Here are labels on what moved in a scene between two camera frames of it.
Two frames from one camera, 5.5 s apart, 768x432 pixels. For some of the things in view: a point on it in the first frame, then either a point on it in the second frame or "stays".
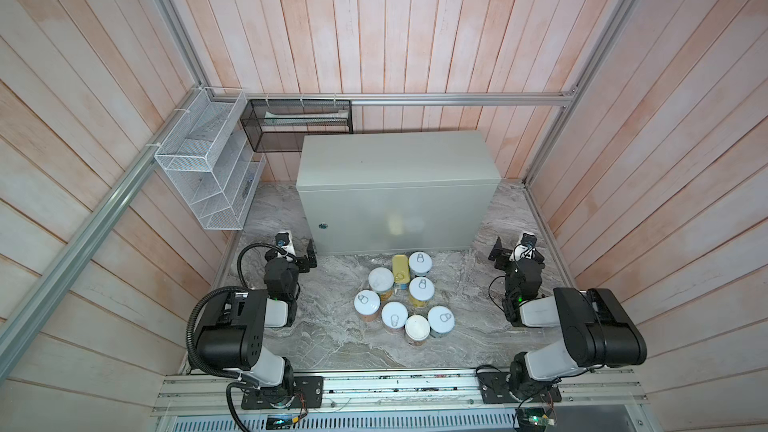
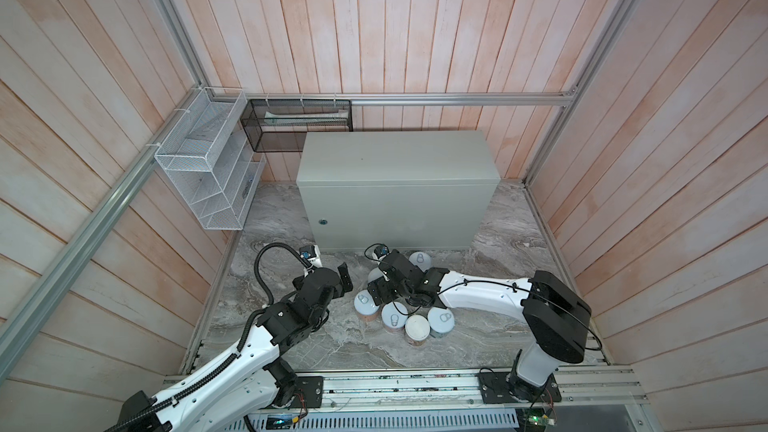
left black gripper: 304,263 → 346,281
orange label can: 367,304 stays
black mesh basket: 280,125 stays
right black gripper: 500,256 → 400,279
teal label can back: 420,263 stays
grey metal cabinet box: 397,192 stays
